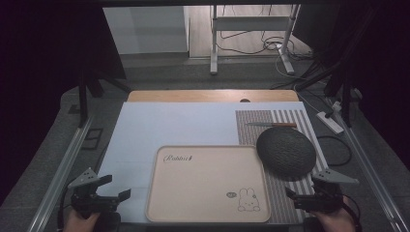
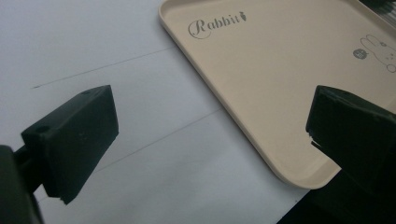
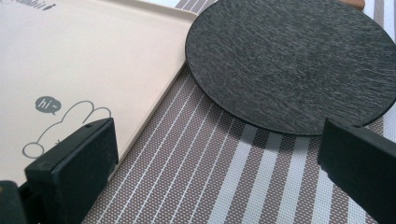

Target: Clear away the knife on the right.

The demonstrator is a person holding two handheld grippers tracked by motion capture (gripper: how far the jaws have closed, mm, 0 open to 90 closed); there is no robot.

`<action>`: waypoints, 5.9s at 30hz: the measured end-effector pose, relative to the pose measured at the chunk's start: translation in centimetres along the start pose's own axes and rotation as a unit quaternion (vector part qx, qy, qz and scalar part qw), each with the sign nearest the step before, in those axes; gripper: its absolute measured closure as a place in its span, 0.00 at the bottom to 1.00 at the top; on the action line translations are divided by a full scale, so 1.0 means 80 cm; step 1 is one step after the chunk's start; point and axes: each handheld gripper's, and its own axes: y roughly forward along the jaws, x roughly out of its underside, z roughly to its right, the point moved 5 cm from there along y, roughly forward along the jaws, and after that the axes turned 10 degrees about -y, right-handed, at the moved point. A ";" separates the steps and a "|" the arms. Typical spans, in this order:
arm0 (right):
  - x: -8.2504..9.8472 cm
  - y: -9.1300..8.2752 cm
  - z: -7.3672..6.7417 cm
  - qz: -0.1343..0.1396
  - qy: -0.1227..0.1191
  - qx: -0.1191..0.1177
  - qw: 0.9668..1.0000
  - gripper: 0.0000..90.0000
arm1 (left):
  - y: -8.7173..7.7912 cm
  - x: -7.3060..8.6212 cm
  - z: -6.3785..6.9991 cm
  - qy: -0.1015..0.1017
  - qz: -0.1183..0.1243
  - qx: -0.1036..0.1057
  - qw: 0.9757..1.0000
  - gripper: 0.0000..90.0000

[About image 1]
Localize white board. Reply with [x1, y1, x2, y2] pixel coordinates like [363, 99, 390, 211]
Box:
[96, 101, 329, 225]

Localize metal rail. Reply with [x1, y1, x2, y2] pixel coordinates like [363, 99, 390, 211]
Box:
[26, 116, 95, 232]
[333, 107, 410, 232]

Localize black floor cables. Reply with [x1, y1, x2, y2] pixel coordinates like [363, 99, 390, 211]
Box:
[215, 4, 314, 62]

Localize knife with wooden handle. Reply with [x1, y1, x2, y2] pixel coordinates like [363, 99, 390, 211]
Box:
[245, 121, 298, 129]

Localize white cable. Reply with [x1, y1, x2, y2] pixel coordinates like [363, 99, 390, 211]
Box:
[275, 47, 323, 114]

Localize wooden table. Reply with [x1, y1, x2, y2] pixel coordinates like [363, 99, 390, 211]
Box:
[127, 89, 301, 103]

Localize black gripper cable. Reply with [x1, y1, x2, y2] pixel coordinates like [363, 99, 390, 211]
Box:
[341, 193, 363, 232]
[57, 188, 75, 230]

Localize person's right hand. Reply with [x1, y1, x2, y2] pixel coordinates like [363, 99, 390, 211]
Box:
[309, 196, 356, 232]

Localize white power strip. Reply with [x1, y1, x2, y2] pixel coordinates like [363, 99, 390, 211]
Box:
[315, 110, 345, 135]

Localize white desk frame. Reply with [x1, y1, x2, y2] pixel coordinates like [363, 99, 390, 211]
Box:
[209, 4, 302, 77]

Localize black stand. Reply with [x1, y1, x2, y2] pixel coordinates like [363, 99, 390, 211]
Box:
[77, 62, 132, 129]
[294, 61, 357, 129]

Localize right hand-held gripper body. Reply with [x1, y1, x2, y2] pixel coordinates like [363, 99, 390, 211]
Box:
[293, 168, 360, 215]

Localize person's left hand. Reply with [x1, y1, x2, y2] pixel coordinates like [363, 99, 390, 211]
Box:
[62, 208, 102, 232]

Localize black cable loop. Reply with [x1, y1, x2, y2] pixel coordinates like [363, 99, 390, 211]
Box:
[316, 134, 353, 168]

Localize grey striped placemat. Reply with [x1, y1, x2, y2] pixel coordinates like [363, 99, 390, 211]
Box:
[234, 108, 330, 225]

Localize dark round textured object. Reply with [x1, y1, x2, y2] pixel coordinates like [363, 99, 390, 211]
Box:
[255, 127, 317, 179]

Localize beige tray with rabbit print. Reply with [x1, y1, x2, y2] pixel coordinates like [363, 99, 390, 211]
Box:
[145, 144, 272, 224]

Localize white cabinet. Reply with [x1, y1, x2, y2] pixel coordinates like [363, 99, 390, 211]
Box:
[102, 6, 190, 56]

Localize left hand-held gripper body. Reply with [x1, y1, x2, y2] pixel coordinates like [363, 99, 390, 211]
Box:
[67, 166, 122, 220]

